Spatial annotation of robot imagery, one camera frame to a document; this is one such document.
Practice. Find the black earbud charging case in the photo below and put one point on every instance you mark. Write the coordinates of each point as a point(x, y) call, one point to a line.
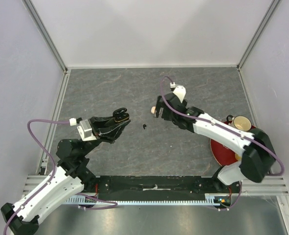
point(120, 115)

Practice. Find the beige earbud charging case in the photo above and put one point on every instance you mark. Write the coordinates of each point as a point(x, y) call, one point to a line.
point(153, 110)

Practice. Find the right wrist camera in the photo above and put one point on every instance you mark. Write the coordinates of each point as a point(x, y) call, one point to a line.
point(178, 90)

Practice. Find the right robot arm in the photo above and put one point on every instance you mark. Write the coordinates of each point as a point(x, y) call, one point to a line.
point(253, 147)

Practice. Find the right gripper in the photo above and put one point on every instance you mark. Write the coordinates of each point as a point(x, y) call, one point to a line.
point(158, 106)

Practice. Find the slotted cable duct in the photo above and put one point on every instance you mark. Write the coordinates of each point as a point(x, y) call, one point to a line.
point(84, 201)

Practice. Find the cream mug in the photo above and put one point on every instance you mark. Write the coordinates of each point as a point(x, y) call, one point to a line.
point(239, 122)

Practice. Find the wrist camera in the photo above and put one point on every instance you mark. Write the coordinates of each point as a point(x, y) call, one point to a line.
point(178, 90)
point(85, 131)

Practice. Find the cream cup with handle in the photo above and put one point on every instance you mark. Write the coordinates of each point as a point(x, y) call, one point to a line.
point(238, 157)

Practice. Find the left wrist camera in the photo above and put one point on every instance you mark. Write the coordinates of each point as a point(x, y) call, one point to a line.
point(85, 131)

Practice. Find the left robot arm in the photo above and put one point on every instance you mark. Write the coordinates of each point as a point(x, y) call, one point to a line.
point(69, 176)

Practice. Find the red round tray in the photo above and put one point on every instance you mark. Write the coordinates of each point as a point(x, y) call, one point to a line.
point(222, 154)

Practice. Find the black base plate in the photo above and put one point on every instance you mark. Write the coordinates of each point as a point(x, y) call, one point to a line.
point(158, 188)

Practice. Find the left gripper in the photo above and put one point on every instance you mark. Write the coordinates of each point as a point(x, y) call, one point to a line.
point(106, 129)

